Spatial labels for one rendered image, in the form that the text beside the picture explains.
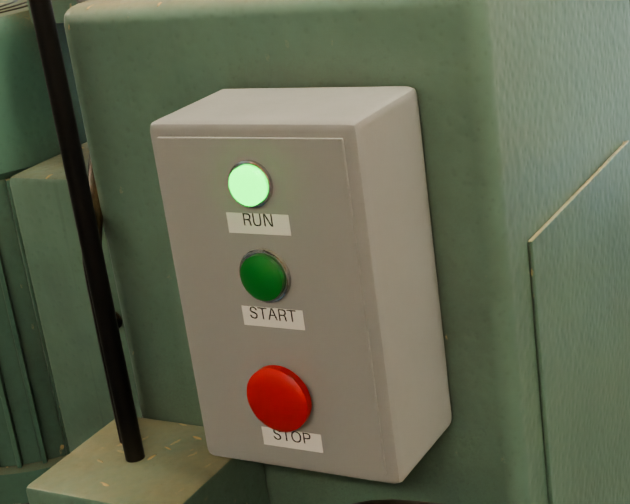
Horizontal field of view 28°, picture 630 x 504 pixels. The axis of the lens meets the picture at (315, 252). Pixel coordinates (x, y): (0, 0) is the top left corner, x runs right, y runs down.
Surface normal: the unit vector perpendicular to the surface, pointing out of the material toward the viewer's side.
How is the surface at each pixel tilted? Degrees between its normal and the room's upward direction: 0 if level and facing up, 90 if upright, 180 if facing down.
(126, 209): 90
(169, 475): 0
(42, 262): 90
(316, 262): 90
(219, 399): 90
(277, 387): 82
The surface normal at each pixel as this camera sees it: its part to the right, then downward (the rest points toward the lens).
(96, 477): -0.13, -0.93
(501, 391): -0.23, 0.36
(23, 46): 0.67, 0.16
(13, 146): 0.46, 0.24
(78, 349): -0.47, 0.36
